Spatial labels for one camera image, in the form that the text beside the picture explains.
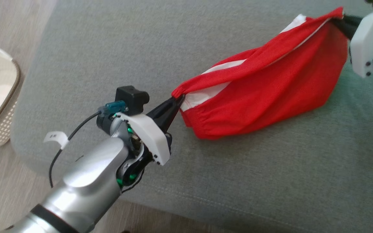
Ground black left camera cable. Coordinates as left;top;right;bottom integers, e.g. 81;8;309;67
49;111;103;189

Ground blue left camera connector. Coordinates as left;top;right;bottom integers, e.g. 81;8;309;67
97;100;127;116

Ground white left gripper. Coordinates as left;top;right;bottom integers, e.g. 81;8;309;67
110;94;186;166

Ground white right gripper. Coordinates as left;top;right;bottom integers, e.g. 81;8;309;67
330;5;373;78

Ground white left cable tag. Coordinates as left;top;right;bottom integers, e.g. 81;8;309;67
43;131;69;150

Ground grey fabric sofa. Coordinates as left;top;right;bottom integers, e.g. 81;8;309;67
10;0;373;233

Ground red mesh shorts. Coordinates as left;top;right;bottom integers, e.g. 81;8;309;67
172;6;349;140

